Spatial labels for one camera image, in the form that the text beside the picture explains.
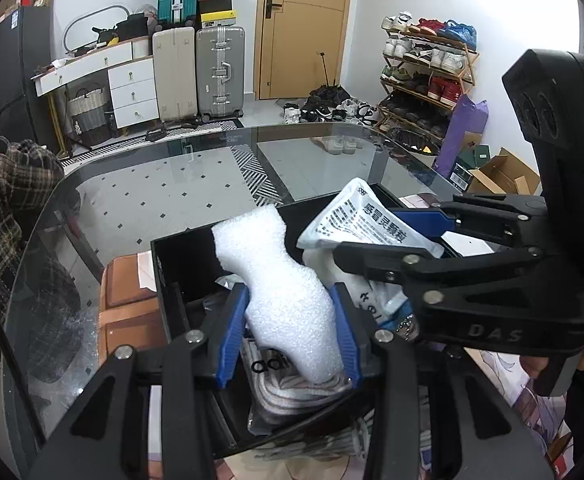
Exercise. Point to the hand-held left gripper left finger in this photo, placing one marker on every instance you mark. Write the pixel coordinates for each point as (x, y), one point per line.
(231, 340)

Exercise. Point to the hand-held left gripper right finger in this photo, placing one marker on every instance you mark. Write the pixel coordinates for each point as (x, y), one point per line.
(347, 340)

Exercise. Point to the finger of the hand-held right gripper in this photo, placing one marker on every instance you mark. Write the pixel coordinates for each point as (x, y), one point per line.
(372, 260)
(422, 220)

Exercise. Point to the silver foil medicine packet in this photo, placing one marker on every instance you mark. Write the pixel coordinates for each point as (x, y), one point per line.
(362, 220)

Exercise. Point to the white foam piece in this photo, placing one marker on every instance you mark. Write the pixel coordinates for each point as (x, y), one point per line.
(282, 300)

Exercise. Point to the clear bag of white laces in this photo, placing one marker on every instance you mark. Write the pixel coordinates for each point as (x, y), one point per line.
(282, 400)

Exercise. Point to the black cardboard box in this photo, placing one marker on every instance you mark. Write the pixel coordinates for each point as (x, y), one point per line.
(186, 270)

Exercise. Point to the green box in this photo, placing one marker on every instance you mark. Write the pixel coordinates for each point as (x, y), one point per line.
(472, 162)

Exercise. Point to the purple bag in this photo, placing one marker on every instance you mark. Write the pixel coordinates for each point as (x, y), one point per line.
(462, 135)

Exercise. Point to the open brown cardboard box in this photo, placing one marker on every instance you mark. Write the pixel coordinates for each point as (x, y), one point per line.
(507, 175)

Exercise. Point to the printed desk mat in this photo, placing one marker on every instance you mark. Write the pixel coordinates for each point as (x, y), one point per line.
(126, 320)

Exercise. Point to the pile of floor shoes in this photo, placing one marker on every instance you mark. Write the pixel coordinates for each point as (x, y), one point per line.
(352, 110)

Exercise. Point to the black umbrella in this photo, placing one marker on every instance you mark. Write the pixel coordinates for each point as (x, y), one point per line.
(327, 95)

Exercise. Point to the wooden shoe rack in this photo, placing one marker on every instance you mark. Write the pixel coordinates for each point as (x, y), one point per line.
(469, 67)

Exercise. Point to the collection of racked shoes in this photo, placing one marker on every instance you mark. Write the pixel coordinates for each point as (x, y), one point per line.
(422, 55)

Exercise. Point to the wooden door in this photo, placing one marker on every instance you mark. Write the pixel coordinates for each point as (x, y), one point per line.
(302, 30)

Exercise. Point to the silver suitcase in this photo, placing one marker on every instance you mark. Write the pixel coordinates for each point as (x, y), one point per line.
(219, 75)

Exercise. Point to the wicker basket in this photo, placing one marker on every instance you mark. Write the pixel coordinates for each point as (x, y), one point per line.
(89, 115)

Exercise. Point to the white dresser desk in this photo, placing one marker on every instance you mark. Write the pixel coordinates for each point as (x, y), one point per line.
(131, 90)

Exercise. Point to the beige suitcase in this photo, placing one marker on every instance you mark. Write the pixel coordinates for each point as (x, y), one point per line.
(174, 75)

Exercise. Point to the black yellow shoebox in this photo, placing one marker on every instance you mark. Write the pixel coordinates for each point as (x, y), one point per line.
(217, 19)

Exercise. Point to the plain black shoebox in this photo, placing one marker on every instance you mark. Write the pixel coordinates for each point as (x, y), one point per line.
(215, 5)

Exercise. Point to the black bag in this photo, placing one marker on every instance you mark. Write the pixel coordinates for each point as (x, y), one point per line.
(132, 26)

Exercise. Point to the black refrigerator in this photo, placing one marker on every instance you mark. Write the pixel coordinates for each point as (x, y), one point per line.
(16, 70)

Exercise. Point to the oval mirror frame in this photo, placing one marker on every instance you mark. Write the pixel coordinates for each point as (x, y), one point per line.
(69, 30)

